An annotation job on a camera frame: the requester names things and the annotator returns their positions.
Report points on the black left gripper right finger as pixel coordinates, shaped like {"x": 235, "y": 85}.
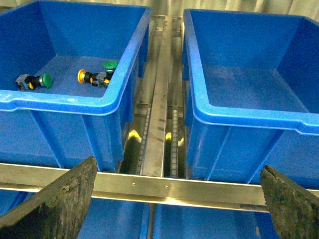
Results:
{"x": 294, "y": 210}

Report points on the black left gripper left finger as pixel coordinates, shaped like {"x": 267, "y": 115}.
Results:
{"x": 57, "y": 211}

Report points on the blue bin with buttons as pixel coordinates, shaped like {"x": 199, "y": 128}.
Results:
{"x": 62, "y": 125}

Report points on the lower shelf blue bin left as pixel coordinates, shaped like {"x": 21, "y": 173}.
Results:
{"x": 106, "y": 219}

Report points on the shelf blue bin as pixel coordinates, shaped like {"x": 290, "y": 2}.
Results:
{"x": 106, "y": 219}
{"x": 180, "y": 222}

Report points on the front steel shelf bar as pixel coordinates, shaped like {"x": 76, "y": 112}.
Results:
{"x": 148, "y": 189}

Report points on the white roller track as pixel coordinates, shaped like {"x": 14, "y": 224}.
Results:
{"x": 174, "y": 143}

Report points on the green button lying sideways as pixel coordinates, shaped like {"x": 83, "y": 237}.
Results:
{"x": 29, "y": 82}

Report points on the yellow button lying sideways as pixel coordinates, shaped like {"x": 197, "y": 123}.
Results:
{"x": 100, "y": 79}

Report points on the empty blue bin right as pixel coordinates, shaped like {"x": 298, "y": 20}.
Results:
{"x": 253, "y": 97}

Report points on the upright green mushroom button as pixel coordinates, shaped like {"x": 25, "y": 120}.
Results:
{"x": 110, "y": 66}

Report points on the centre steel rail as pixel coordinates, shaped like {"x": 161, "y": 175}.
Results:
{"x": 153, "y": 162}

